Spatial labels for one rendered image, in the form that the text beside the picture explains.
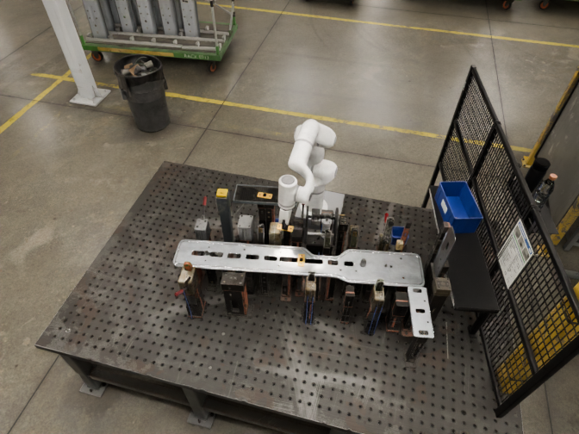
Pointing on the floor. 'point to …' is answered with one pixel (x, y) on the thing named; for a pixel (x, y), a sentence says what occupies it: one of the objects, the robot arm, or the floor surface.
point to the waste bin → (144, 89)
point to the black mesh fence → (499, 249)
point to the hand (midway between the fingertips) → (285, 225)
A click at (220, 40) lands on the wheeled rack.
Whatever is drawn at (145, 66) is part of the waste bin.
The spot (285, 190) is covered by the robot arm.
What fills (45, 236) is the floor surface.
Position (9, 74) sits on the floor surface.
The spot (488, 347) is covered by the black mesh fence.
